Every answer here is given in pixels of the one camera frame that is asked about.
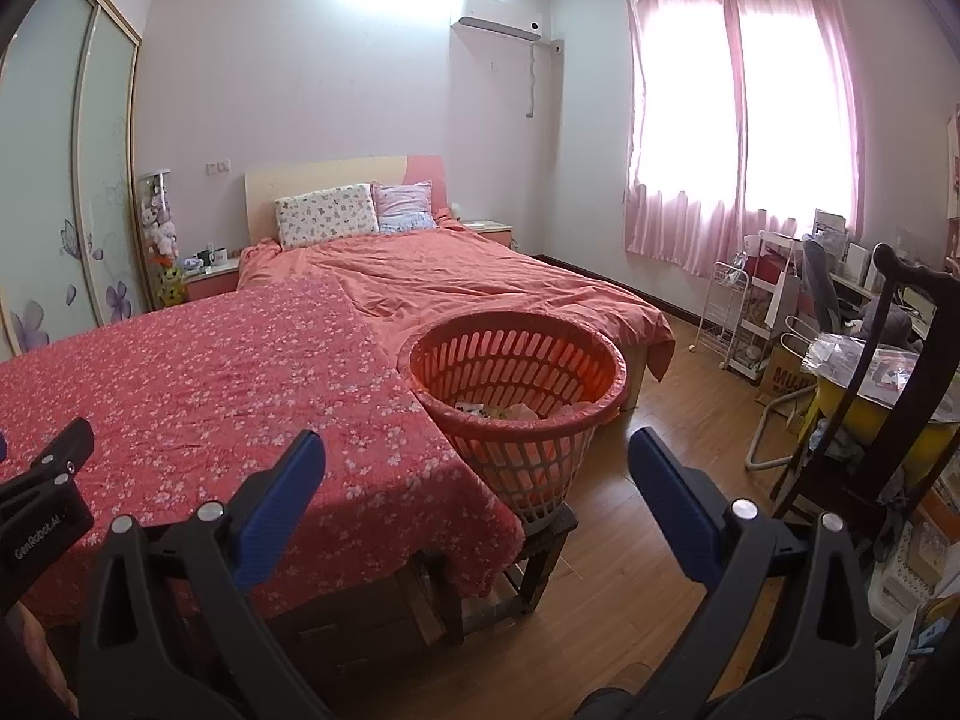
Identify pink sheer curtain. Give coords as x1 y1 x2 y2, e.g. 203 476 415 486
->
621 0 863 278

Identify white tube frame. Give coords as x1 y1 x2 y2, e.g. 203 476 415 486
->
746 315 822 473

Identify brown cardboard box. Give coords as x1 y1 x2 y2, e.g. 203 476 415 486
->
759 341 818 410

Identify orange plastic laundry basket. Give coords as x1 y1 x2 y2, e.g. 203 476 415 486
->
396 311 629 526

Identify floral glass door wardrobe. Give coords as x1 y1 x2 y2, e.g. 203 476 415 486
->
0 0 155 361

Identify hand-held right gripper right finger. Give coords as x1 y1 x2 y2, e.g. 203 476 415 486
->
627 426 878 720

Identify white plastic crate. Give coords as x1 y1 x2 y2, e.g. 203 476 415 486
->
870 517 960 616

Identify white air conditioner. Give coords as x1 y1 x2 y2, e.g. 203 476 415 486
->
450 0 550 42

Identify hanging plush toys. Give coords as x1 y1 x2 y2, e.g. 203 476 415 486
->
139 171 181 263

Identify grey office chair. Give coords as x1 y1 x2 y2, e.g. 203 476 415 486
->
799 234 845 327

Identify pink wall shelf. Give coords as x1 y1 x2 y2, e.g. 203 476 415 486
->
945 101 960 222

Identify dark wooden chair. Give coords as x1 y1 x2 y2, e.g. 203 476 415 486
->
772 244 960 533

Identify pink striped pillow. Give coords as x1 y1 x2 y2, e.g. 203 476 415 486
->
373 180 437 233

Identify white air conditioner pipe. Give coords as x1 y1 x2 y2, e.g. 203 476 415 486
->
527 37 565 121

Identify white wire rack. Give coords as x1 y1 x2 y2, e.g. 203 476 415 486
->
696 261 751 372

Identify grey plush toy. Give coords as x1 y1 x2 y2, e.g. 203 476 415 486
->
847 292 927 350

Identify pink nightstand with cups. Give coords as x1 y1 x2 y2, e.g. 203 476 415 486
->
182 241 242 302

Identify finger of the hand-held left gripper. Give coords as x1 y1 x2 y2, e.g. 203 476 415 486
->
0 418 96 511

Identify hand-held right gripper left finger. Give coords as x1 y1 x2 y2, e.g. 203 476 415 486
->
75 430 331 720

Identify dark wooden stool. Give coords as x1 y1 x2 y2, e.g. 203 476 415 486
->
420 502 580 642

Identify white floral pillow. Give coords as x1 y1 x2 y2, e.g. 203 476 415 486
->
274 184 380 250

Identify pink bedside nightstand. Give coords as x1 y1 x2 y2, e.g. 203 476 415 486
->
459 219 515 248

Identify clear plastic packets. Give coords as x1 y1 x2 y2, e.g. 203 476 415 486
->
806 331 946 398

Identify white storage cart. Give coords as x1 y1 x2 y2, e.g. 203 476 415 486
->
739 231 807 380

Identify red floral blanket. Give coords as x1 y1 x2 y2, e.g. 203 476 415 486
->
0 274 526 627

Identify yellow plastic tub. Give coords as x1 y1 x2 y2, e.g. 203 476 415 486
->
814 371 960 481

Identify beige pink bed headboard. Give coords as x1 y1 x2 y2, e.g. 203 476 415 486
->
245 155 445 248

